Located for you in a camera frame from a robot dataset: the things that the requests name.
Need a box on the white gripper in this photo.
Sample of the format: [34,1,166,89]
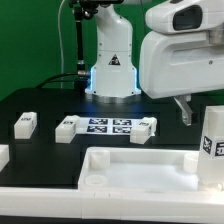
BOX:
[139,31,224,126]

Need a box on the white desk top tray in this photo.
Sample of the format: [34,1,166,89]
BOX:
[78,147,224,193]

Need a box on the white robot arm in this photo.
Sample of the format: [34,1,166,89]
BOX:
[69,0,224,125]

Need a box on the white fiducial marker sheet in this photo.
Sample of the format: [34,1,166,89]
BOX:
[77,117,140,135]

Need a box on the white front fence bar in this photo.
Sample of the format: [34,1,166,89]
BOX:
[0,187,224,224]

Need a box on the white left fence block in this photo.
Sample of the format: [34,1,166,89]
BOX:
[0,145,9,172]

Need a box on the black cable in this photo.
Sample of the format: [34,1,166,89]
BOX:
[35,72,81,89]

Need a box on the black camera pole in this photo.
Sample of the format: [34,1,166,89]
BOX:
[69,0,89,92]

